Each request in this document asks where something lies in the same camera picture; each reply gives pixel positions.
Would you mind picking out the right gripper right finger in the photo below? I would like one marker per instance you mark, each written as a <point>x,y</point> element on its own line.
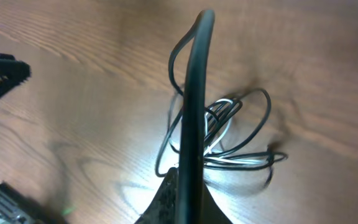
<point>211,213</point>

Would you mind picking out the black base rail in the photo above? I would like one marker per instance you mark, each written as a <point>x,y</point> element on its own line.
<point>16,208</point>

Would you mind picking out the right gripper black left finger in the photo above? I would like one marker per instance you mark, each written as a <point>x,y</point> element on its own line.
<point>162,208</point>

